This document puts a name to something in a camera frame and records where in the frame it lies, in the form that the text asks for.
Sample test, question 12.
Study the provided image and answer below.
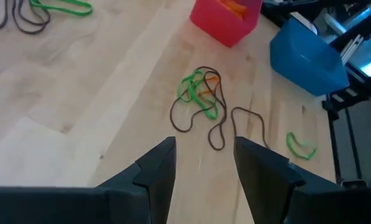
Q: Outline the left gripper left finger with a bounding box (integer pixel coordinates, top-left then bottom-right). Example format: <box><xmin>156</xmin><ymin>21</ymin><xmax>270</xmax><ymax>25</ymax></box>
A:
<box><xmin>0</xmin><ymin>136</ymin><xmax>176</xmax><ymax>224</ymax></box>

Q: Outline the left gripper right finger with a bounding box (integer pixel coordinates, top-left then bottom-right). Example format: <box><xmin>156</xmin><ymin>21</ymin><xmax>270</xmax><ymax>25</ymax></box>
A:
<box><xmin>234</xmin><ymin>136</ymin><xmax>371</xmax><ymax>224</ymax></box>

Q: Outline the green rubber band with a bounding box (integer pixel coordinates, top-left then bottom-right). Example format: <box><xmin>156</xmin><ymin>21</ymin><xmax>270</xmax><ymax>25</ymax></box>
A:
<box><xmin>286</xmin><ymin>131</ymin><xmax>317</xmax><ymax>161</ymax></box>
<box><xmin>176</xmin><ymin>70</ymin><xmax>205</xmax><ymax>103</ymax></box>
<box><xmin>188</xmin><ymin>79</ymin><xmax>219</xmax><ymax>121</ymax></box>
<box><xmin>29</xmin><ymin>0</ymin><xmax>93</xmax><ymax>17</ymax></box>

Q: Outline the centre rubber band pile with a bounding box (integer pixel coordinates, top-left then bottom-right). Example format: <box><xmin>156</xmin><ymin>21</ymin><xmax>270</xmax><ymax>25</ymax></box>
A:
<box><xmin>169</xmin><ymin>65</ymin><xmax>228</xmax><ymax>133</ymax></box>
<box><xmin>204</xmin><ymin>70</ymin><xmax>227</xmax><ymax>152</ymax></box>

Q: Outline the blue plastic basket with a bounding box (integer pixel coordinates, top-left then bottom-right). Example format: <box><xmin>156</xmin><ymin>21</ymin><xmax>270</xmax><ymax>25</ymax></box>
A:
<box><xmin>269</xmin><ymin>17</ymin><xmax>350</xmax><ymax>97</ymax></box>

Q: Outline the red plastic basket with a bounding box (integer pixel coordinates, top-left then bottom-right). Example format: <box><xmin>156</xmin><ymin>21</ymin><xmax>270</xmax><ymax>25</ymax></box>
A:
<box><xmin>190</xmin><ymin>0</ymin><xmax>263</xmax><ymax>49</ymax></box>

